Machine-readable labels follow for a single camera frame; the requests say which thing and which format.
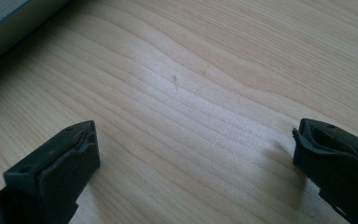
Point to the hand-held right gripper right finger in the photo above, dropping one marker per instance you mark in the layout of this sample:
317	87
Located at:
338	168

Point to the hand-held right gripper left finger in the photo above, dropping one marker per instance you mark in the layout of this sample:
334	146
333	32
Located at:
52	174

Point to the blue book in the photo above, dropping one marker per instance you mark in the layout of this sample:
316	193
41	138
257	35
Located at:
9	40

